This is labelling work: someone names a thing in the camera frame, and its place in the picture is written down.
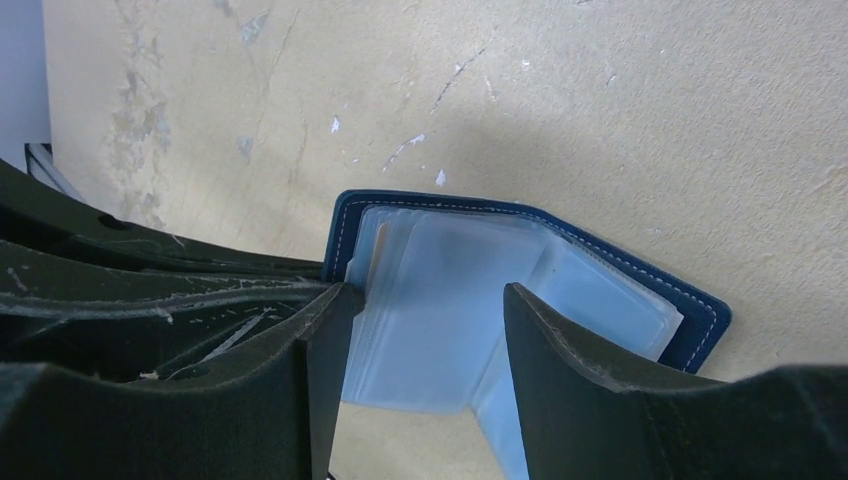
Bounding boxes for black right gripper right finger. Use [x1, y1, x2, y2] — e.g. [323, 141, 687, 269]
[503, 283, 847, 479]

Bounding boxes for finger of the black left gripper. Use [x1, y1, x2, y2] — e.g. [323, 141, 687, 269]
[1, 162, 322, 279]
[1, 241, 328, 381]

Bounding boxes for blue leather card holder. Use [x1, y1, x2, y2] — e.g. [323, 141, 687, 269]
[322, 190, 732, 479]

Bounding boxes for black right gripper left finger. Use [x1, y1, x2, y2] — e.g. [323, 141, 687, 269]
[1, 284, 364, 479]

